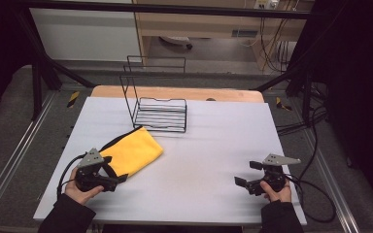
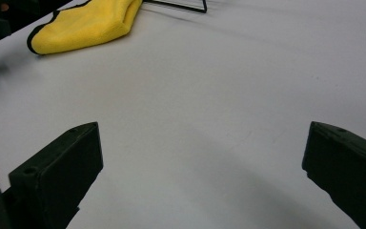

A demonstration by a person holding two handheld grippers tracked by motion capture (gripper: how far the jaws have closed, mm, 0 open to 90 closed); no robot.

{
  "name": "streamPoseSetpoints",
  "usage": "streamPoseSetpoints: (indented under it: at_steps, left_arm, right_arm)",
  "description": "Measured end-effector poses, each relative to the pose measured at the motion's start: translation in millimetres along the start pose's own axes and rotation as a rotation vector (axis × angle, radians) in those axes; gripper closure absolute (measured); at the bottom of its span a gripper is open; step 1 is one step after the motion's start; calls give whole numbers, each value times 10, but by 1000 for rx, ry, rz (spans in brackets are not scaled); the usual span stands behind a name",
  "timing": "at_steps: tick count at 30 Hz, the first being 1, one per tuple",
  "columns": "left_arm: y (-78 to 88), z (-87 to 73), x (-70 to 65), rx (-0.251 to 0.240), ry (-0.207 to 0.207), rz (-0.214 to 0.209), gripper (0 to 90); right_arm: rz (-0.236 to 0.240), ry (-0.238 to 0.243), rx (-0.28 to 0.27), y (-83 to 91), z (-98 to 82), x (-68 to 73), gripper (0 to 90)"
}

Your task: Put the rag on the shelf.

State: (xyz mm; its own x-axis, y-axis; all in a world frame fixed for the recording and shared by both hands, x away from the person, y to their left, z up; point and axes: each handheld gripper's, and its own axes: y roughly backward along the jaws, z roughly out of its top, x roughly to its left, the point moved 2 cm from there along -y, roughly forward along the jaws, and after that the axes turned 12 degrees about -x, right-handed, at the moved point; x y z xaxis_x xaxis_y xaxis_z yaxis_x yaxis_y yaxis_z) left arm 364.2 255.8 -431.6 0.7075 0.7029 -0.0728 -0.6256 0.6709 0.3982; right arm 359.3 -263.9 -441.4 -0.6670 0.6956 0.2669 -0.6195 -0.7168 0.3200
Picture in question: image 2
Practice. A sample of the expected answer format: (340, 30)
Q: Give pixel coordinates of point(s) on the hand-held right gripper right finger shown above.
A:
(349, 168)

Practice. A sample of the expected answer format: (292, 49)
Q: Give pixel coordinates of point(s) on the yellow cloth with black edge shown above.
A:
(87, 25)

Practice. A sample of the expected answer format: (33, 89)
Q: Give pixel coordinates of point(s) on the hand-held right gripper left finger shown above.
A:
(60, 171)

